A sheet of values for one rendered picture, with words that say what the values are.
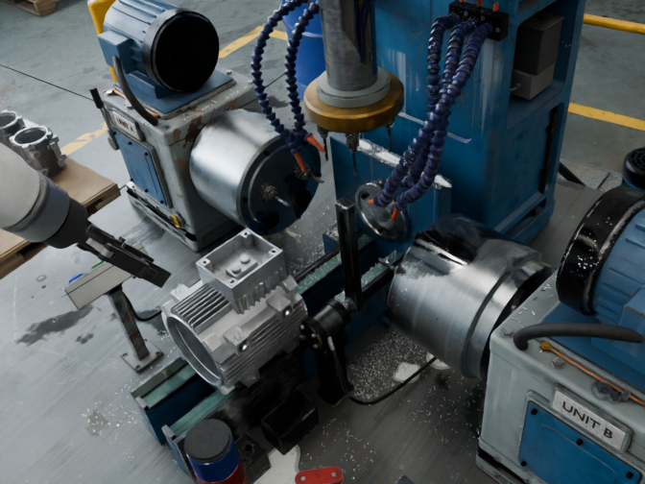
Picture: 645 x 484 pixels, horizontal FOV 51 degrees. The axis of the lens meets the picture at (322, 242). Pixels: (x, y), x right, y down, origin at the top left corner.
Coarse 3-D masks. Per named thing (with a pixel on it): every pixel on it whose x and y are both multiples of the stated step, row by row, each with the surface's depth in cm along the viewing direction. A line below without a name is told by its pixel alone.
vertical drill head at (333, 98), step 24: (336, 0) 105; (360, 0) 105; (336, 24) 107; (360, 24) 107; (336, 48) 110; (360, 48) 110; (336, 72) 113; (360, 72) 113; (384, 72) 119; (312, 96) 119; (336, 96) 115; (360, 96) 114; (384, 96) 116; (312, 120) 118; (336, 120) 114; (360, 120) 114; (384, 120) 115
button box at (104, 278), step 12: (144, 252) 133; (108, 264) 129; (84, 276) 127; (96, 276) 128; (108, 276) 129; (120, 276) 130; (72, 288) 126; (84, 288) 127; (96, 288) 128; (108, 288) 129; (72, 300) 125; (84, 300) 127
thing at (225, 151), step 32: (224, 128) 148; (256, 128) 145; (288, 128) 147; (192, 160) 153; (224, 160) 144; (256, 160) 141; (288, 160) 147; (320, 160) 155; (224, 192) 145; (256, 192) 144; (288, 192) 151; (256, 224) 149; (288, 224) 157
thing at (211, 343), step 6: (288, 276) 121; (282, 282) 120; (288, 282) 120; (294, 282) 121; (282, 288) 122; (288, 288) 120; (294, 288) 121; (162, 306) 119; (168, 306) 119; (168, 312) 118; (210, 336) 112; (216, 336) 112; (204, 342) 112; (210, 342) 112; (216, 342) 112; (210, 348) 112; (216, 348) 112; (180, 354) 128; (222, 390) 120; (228, 390) 120
